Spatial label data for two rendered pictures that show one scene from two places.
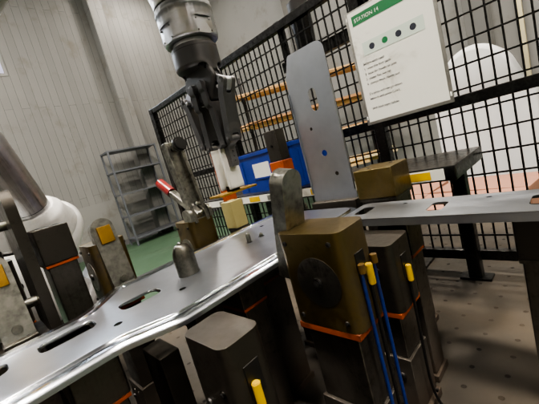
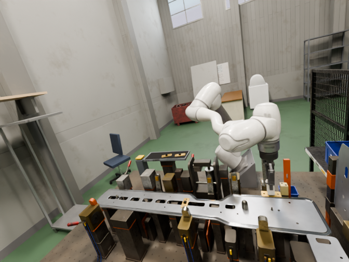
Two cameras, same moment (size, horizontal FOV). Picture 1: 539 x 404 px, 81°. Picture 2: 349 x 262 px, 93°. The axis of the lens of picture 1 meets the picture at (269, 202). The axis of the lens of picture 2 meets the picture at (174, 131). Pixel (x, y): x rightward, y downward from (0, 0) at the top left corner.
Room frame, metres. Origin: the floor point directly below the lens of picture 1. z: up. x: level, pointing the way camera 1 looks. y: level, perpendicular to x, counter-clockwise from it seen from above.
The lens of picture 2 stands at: (-0.08, -0.41, 1.71)
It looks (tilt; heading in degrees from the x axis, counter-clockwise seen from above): 16 degrees down; 67
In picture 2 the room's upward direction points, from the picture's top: 13 degrees counter-clockwise
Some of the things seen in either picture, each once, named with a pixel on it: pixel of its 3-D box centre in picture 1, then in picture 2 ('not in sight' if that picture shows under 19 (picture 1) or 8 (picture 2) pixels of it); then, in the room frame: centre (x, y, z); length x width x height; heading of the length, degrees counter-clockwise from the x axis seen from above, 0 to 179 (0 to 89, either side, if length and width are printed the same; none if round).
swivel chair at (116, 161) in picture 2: not in sight; (116, 158); (0.00, 3.07, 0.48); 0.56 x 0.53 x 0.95; 40
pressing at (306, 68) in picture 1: (317, 127); (344, 184); (0.72, -0.15, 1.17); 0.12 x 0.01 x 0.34; 43
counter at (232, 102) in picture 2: not in sight; (232, 105); (4.59, 4.40, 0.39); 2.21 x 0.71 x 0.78; 43
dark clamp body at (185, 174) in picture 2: not in sight; (191, 194); (0.36, 0.56, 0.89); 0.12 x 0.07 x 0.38; 43
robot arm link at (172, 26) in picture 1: (188, 30); (267, 143); (0.55, 0.05, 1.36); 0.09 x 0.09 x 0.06
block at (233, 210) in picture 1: (253, 276); (284, 211); (0.69, 0.08, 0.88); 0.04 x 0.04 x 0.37; 43
